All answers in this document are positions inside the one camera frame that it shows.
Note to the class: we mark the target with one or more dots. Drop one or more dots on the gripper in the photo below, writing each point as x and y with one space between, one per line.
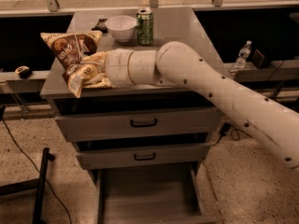
117 66

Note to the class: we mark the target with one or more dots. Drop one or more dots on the brown chip bag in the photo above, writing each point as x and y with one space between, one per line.
70 49

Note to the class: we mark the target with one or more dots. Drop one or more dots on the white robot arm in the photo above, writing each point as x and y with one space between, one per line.
273 125

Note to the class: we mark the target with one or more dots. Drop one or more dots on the grey drawer cabinet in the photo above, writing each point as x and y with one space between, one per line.
170 24

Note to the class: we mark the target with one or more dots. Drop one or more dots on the grey middle drawer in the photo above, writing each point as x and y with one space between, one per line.
139 156

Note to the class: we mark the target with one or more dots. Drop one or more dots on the grey drawer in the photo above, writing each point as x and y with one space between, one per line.
153 194
139 156
104 126

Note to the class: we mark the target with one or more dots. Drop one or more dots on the grey top drawer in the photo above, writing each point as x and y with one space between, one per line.
104 126

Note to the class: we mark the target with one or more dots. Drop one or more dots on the grey bottom drawer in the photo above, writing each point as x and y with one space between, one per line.
153 194

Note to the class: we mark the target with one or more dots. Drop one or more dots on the dark snack bar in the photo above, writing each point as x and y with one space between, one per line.
100 26

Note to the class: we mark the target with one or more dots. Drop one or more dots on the white bowl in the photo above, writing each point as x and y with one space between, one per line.
121 28

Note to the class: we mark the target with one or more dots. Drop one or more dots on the small black yellow object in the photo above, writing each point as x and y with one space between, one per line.
23 72

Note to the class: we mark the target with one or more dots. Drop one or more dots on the green soda can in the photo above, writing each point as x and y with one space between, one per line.
144 26

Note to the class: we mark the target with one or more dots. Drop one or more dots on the black metal stand left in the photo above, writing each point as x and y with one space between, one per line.
38 184

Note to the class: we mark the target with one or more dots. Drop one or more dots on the clear water bottle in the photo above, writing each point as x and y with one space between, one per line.
243 55

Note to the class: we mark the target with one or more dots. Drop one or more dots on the small black box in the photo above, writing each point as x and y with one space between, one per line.
259 60

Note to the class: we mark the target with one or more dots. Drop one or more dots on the black power adapter with cable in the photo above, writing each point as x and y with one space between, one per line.
229 129

